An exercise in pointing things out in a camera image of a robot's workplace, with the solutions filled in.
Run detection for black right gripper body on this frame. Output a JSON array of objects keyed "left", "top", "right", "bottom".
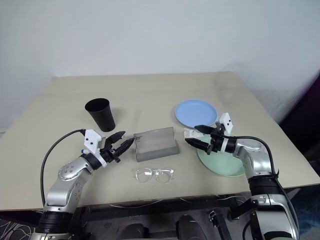
[{"left": 206, "top": 124, "right": 226, "bottom": 156}]

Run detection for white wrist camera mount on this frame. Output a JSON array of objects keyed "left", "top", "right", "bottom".
[
  {"left": 216, "top": 112, "right": 236, "bottom": 153},
  {"left": 84, "top": 128, "right": 108, "bottom": 168}
]

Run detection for small dark rounded shape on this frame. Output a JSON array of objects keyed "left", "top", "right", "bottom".
[{"left": 119, "top": 223, "right": 151, "bottom": 240}]

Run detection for black patterned fabric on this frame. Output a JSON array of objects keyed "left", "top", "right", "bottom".
[{"left": 0, "top": 216, "right": 35, "bottom": 240}]

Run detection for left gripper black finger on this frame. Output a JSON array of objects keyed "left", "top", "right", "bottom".
[
  {"left": 115, "top": 138, "right": 136, "bottom": 157},
  {"left": 106, "top": 130, "right": 127, "bottom": 148}
]

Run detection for light blue plate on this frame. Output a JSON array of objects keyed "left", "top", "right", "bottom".
[{"left": 173, "top": 99, "right": 219, "bottom": 128}]

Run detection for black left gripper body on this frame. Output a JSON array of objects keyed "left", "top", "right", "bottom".
[{"left": 98, "top": 136, "right": 123, "bottom": 164}]

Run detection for clear frame glasses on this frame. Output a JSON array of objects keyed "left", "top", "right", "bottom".
[{"left": 132, "top": 167, "right": 176, "bottom": 185}]

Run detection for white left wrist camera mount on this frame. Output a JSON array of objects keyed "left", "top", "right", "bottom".
[{"left": 84, "top": 128, "right": 108, "bottom": 168}]

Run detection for black plastic cup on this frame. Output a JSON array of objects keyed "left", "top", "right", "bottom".
[{"left": 84, "top": 98, "right": 117, "bottom": 133}]

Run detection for crumpled white tissue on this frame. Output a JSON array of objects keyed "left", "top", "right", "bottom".
[{"left": 183, "top": 127, "right": 208, "bottom": 141}]

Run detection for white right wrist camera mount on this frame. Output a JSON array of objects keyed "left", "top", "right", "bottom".
[{"left": 216, "top": 112, "right": 236, "bottom": 153}]

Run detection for large dark rounded shape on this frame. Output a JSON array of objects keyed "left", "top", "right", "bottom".
[{"left": 174, "top": 213, "right": 210, "bottom": 240}]

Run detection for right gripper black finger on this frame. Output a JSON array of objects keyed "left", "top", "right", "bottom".
[
  {"left": 193, "top": 124, "right": 216, "bottom": 136},
  {"left": 184, "top": 137, "right": 211, "bottom": 152}
]

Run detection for light green plate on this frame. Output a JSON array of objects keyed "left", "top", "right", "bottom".
[{"left": 196, "top": 133, "right": 247, "bottom": 178}]

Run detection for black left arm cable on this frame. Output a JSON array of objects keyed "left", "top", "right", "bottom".
[{"left": 39, "top": 128, "right": 87, "bottom": 205}]

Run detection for black table frame bar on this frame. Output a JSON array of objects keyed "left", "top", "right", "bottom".
[{"left": 82, "top": 193, "right": 253, "bottom": 218}]

